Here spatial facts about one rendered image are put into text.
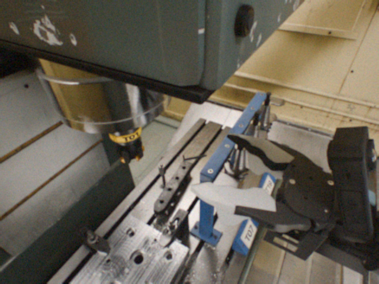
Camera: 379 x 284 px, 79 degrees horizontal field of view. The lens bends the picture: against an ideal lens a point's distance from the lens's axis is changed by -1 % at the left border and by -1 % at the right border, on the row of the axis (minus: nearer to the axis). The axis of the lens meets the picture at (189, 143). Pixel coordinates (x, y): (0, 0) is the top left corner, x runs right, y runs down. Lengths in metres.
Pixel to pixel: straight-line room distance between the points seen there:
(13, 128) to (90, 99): 0.53
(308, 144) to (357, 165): 1.19
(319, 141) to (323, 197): 1.16
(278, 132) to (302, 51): 0.45
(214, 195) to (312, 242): 0.11
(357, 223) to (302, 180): 0.06
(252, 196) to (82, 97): 0.20
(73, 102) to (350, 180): 0.27
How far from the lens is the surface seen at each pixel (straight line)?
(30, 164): 0.85
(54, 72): 0.27
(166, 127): 1.79
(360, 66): 1.28
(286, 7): 0.19
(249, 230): 0.85
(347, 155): 0.22
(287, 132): 1.43
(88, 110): 0.27
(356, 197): 0.25
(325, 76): 1.30
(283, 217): 0.25
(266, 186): 0.96
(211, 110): 1.52
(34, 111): 0.79
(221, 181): 0.59
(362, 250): 0.32
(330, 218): 0.27
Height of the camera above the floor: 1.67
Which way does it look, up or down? 42 degrees down
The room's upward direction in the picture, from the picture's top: 2 degrees counter-clockwise
